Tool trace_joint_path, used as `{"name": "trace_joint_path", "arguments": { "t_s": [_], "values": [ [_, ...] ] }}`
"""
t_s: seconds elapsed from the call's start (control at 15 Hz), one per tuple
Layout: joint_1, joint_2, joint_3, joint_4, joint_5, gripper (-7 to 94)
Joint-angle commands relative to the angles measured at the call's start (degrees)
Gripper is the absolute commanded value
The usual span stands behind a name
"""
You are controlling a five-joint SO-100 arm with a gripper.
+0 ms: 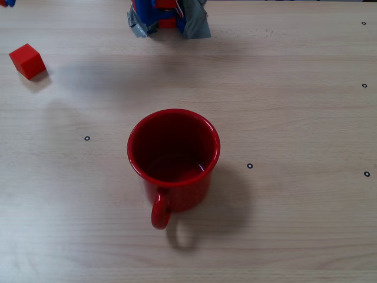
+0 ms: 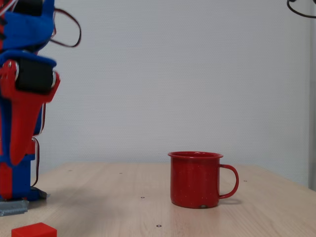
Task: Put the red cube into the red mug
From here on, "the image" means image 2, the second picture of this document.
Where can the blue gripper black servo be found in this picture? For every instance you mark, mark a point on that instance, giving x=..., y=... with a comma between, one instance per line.
x=33, y=76

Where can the red cube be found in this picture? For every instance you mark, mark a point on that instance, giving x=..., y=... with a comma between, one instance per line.
x=32, y=230

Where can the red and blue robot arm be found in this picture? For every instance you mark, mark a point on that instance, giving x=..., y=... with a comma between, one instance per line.
x=21, y=177

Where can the red enamel mug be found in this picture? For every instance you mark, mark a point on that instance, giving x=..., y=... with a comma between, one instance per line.
x=192, y=180

